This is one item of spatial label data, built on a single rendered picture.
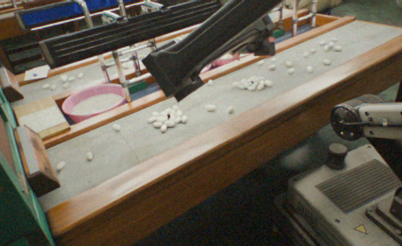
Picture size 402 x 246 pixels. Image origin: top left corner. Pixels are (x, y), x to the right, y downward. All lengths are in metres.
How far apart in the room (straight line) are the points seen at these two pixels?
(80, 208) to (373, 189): 0.96
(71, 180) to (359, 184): 0.98
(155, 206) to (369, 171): 0.82
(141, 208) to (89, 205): 0.14
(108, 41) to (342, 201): 0.93
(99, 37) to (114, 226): 0.54
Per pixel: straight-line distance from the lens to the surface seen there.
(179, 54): 0.50
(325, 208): 1.16
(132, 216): 0.89
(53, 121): 1.25
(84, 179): 0.98
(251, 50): 1.02
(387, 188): 1.28
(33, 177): 0.87
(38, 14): 1.50
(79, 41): 0.96
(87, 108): 1.36
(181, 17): 1.07
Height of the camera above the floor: 1.33
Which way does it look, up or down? 33 degrees down
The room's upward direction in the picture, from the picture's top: 8 degrees counter-clockwise
